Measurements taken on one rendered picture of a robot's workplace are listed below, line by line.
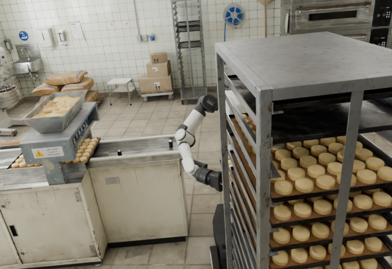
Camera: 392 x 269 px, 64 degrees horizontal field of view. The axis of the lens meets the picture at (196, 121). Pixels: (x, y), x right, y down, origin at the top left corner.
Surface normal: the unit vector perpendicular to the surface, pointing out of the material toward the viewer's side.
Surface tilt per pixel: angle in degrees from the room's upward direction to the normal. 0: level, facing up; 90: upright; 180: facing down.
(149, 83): 88
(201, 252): 0
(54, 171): 90
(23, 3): 90
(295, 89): 90
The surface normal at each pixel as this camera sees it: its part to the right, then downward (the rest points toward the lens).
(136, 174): 0.04, 0.40
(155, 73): -0.15, 0.47
